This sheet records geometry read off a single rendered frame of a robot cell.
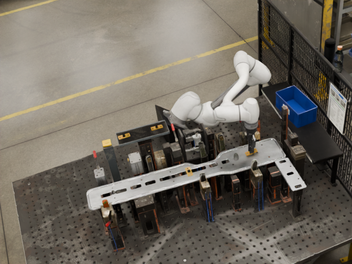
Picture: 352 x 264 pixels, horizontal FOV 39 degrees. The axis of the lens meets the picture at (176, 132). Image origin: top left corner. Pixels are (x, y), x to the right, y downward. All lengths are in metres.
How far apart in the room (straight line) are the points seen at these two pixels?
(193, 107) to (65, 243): 1.40
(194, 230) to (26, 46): 4.66
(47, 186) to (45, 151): 1.46
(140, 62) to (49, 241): 3.36
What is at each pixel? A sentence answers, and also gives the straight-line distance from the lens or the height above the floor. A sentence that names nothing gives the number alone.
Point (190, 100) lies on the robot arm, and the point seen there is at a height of 1.06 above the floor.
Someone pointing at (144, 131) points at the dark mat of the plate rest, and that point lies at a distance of 3.50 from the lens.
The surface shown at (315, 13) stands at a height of 0.90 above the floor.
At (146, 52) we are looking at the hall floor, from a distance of 6.56.
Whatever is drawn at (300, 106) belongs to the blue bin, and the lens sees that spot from 3.81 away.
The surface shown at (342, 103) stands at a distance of 3.28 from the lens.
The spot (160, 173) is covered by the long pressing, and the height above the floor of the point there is 1.00.
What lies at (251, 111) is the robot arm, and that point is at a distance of 3.14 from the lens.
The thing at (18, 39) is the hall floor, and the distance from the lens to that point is 7.66.
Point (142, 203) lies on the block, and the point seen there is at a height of 1.03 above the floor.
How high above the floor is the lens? 3.42
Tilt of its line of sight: 41 degrees down
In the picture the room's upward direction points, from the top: 9 degrees counter-clockwise
